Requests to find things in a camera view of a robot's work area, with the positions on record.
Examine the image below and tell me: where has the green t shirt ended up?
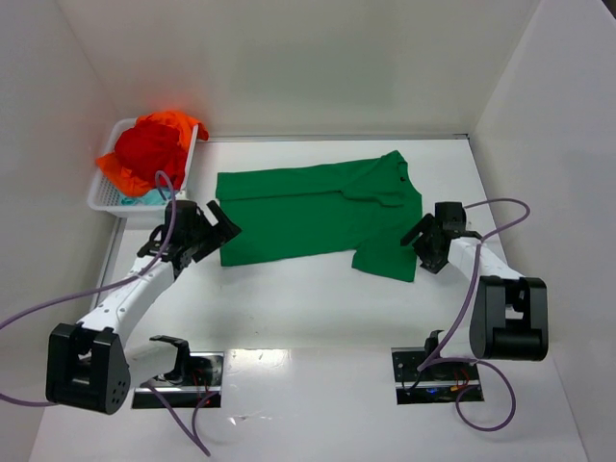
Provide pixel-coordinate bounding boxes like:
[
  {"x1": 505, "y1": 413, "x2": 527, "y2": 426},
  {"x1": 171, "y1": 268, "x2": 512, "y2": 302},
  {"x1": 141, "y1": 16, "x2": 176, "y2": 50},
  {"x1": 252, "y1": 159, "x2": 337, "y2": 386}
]
[{"x1": 216, "y1": 151, "x2": 423, "y2": 282}]

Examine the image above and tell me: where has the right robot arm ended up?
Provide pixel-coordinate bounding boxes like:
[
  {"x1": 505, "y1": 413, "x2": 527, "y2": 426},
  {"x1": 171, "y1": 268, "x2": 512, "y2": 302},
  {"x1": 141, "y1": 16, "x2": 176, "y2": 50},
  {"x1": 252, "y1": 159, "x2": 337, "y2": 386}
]
[{"x1": 400, "y1": 198, "x2": 549, "y2": 372}]

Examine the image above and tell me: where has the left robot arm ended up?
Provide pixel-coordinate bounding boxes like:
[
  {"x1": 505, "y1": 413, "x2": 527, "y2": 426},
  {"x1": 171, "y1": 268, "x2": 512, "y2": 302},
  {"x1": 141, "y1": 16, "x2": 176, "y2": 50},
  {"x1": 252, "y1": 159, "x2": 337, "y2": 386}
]
[{"x1": 45, "y1": 200, "x2": 242, "y2": 415}]

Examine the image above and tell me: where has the teal t shirt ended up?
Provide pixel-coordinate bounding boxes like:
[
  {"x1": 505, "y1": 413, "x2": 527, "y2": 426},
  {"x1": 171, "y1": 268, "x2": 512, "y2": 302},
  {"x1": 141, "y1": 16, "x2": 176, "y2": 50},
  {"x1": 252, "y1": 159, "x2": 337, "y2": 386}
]
[{"x1": 119, "y1": 188, "x2": 171, "y2": 207}]

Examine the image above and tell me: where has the orange t shirt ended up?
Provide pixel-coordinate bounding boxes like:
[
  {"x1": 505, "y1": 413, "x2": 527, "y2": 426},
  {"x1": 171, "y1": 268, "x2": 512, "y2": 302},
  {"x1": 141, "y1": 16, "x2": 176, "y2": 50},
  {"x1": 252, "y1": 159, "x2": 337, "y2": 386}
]
[{"x1": 96, "y1": 111, "x2": 209, "y2": 197}]

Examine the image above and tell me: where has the red t shirt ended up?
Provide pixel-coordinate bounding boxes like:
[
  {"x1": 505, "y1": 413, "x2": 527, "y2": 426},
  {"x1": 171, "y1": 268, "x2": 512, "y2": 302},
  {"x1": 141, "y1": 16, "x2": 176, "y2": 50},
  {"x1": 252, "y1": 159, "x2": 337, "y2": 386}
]
[{"x1": 115, "y1": 120, "x2": 188, "y2": 190}]

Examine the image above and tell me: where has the white plastic basket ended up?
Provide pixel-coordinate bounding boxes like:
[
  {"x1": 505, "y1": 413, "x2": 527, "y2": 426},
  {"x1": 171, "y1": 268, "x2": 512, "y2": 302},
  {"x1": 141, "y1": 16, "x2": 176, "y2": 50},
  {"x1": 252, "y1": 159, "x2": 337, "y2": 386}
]
[{"x1": 87, "y1": 118, "x2": 198, "y2": 220}]

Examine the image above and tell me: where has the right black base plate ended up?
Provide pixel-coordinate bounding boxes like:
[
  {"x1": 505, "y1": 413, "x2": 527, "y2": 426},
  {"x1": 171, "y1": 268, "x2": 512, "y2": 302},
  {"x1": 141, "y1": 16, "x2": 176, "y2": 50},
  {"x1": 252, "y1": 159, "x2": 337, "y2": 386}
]
[{"x1": 391, "y1": 347, "x2": 484, "y2": 405}]

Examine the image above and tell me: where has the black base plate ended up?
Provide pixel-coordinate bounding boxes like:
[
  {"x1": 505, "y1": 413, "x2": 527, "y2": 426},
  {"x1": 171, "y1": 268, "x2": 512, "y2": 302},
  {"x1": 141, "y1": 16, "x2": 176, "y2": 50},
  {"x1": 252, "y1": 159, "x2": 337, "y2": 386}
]
[
  {"x1": 391, "y1": 347, "x2": 484, "y2": 405},
  {"x1": 131, "y1": 351, "x2": 225, "y2": 409}
]

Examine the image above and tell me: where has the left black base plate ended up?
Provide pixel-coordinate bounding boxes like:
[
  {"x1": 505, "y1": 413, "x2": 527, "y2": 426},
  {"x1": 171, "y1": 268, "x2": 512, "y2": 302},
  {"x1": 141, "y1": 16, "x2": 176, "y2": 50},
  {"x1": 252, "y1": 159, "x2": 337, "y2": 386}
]
[{"x1": 131, "y1": 351, "x2": 225, "y2": 409}]

